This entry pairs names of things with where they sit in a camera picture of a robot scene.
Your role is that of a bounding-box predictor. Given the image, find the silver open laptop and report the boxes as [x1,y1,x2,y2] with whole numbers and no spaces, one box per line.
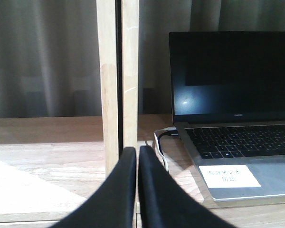
[169,31,285,201]

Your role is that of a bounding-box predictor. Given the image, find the wooden shelf post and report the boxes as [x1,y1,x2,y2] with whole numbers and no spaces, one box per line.
[96,0,139,175]

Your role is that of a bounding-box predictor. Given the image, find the black cable left of laptop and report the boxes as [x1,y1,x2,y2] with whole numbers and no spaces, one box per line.
[157,132,180,155]

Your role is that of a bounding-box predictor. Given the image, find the white paper sheets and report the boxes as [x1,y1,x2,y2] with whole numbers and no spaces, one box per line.
[0,161,86,214]

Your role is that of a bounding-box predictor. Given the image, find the white label sticker left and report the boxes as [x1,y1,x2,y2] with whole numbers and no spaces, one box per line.
[199,165,261,189]

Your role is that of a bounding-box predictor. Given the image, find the white cable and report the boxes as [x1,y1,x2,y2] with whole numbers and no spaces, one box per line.
[153,127,177,173]

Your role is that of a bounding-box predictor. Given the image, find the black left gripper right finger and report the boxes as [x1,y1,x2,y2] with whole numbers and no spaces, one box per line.
[138,146,232,228]

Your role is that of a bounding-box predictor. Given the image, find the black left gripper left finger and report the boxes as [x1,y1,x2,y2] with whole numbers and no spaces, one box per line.
[52,147,136,228]

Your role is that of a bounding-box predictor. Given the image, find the grey curtain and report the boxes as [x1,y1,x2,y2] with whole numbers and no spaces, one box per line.
[0,0,285,118]

